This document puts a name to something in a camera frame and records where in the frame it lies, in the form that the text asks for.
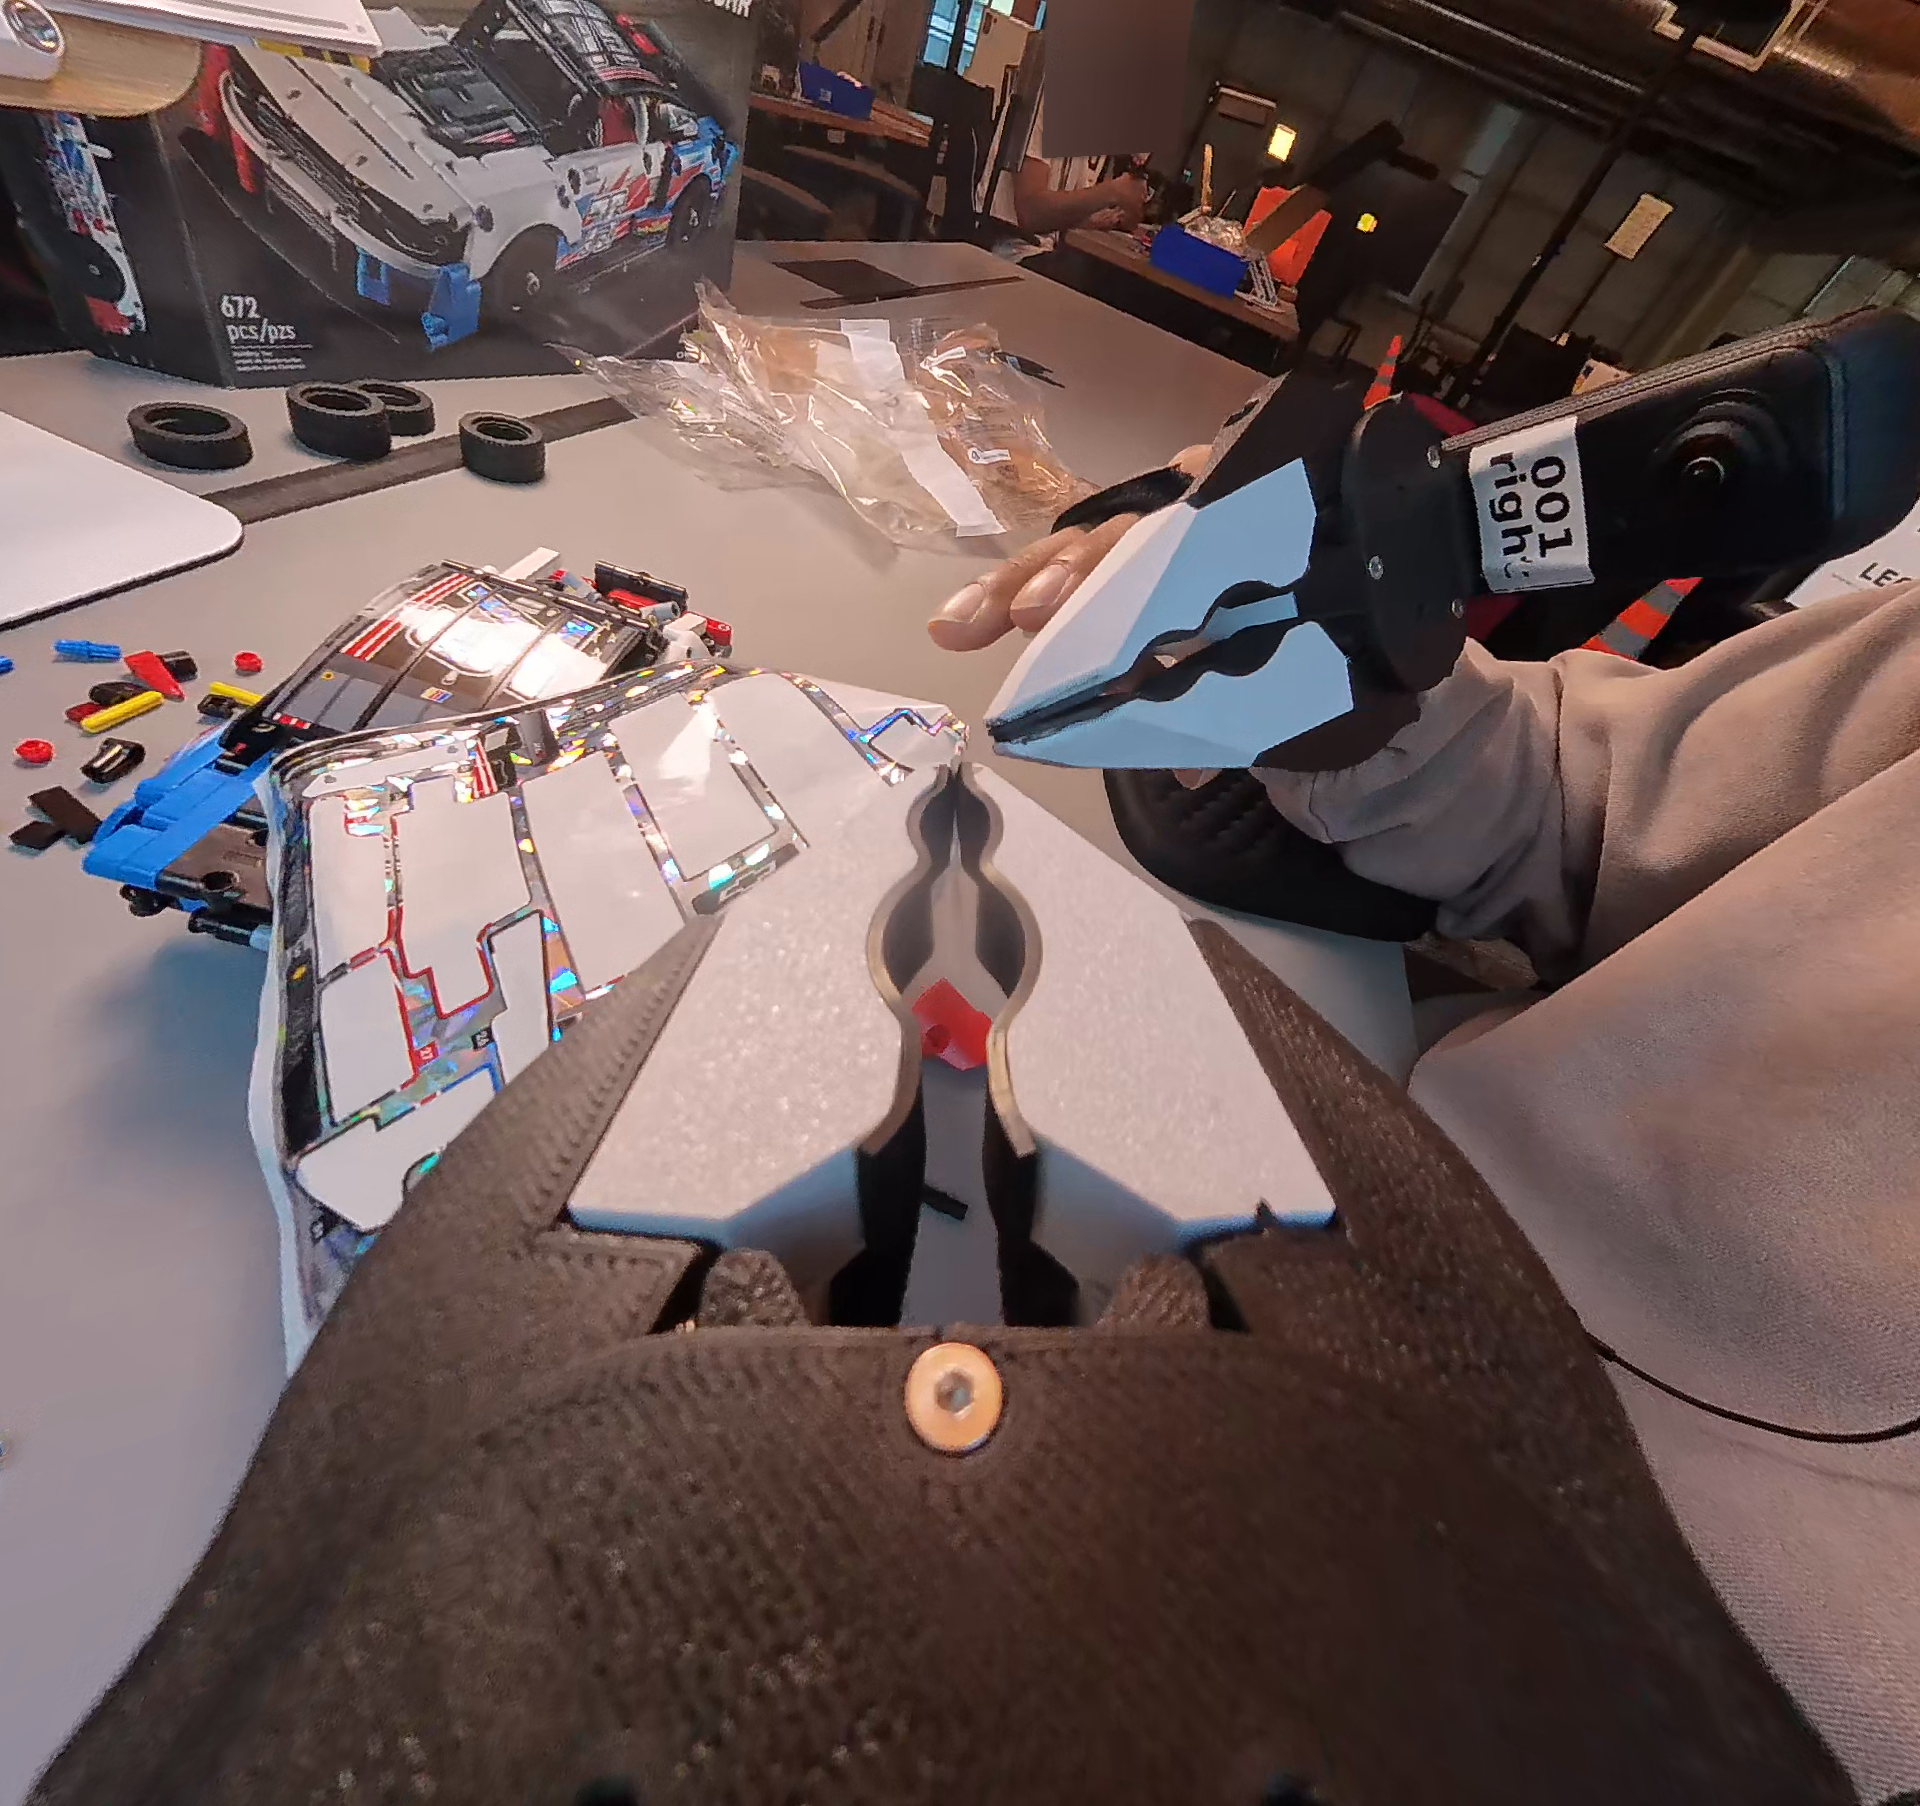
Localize holographic sticker sheet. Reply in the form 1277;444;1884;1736
247;664;974;1373

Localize wooden work desk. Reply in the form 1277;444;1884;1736
746;88;1304;337

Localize scattered small lego pieces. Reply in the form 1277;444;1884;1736
0;628;273;850

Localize framed marker sign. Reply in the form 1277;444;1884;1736
1808;508;1920;617

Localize red lego piece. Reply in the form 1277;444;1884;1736
911;977;995;1074

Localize white book stand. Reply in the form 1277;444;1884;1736
0;0;245;630

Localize person's right forearm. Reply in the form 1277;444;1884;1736
1252;583;1920;998

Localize person's right hand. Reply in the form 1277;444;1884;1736
928;447;1216;655

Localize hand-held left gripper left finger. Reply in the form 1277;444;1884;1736
568;763;962;1327

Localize lego race car model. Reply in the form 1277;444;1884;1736
81;557;740;944

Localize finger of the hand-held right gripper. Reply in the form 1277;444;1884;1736
990;606;1356;770
986;464;1323;730

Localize thin black microphone cable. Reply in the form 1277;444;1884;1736
1587;1326;1920;1444

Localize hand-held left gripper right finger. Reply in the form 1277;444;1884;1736
960;763;1337;1326

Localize crumpled clear plastic bags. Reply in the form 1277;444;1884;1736
568;280;1100;552

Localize black lego tyres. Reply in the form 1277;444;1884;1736
211;395;635;524

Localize person's torso in beige hoodie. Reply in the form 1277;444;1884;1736
1410;772;1920;1806

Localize black lego set box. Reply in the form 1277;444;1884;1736
0;0;770;389

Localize black light stand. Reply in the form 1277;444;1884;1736
1500;0;1811;383

